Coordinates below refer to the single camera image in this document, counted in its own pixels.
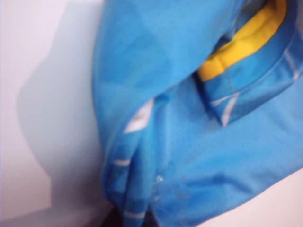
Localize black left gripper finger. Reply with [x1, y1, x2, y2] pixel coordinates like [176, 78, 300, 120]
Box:
[98, 203, 126, 227]

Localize blue white yellow soccer jersey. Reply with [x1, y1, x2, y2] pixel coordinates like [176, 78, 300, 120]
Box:
[96, 0, 303, 227]

